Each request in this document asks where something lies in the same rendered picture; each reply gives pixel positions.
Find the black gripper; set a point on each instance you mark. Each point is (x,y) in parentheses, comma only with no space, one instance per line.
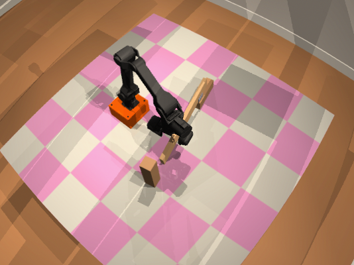
(155,125)

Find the brown wooden plank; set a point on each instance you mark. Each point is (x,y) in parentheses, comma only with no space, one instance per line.
(187,114)

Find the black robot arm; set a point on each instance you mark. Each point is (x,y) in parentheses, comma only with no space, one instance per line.
(164,102)

